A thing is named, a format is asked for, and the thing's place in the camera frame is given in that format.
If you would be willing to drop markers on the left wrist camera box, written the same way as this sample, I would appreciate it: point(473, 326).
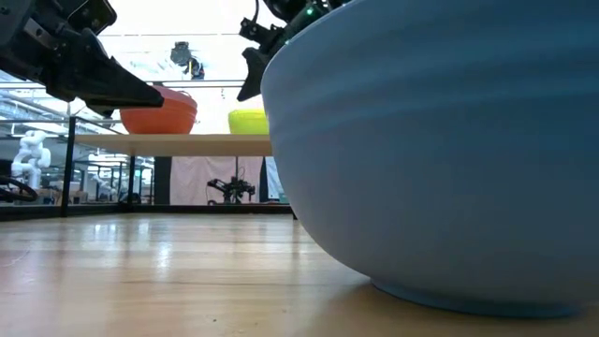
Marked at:
point(91, 14)

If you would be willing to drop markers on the wooden shelf with black sides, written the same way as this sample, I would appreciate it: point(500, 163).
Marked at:
point(187, 144)

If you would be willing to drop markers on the black background robot arm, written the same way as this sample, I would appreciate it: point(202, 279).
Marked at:
point(231, 189)

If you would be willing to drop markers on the blue plastic bowl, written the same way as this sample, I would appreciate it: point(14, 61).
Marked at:
point(421, 164)

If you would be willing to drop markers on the orange plastic bowl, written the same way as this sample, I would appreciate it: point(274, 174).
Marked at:
point(170, 92)

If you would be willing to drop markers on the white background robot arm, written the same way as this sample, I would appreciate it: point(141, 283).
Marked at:
point(30, 156)

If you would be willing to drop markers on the black metal table frame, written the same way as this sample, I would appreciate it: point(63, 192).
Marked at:
point(140, 211)

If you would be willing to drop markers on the yellow plastic bowl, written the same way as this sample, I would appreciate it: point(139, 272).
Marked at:
point(248, 124)

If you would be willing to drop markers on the red plastic bowl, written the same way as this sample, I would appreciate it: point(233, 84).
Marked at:
point(156, 119)

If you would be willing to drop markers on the white curtain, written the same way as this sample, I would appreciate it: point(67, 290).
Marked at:
point(196, 180)

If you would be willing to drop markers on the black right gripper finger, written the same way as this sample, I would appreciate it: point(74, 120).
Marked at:
point(255, 70)

